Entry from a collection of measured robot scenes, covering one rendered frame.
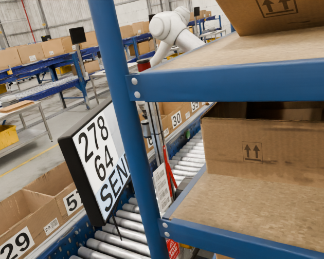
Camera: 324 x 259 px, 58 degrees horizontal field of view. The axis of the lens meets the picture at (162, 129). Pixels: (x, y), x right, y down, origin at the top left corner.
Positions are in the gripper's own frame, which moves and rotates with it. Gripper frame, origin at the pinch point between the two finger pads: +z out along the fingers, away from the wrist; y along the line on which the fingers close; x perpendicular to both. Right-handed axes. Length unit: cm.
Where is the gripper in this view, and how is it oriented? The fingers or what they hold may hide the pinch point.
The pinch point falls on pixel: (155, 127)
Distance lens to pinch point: 223.9
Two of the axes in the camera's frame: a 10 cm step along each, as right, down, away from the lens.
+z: 3.4, 7.3, 6.0
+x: 4.1, -6.8, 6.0
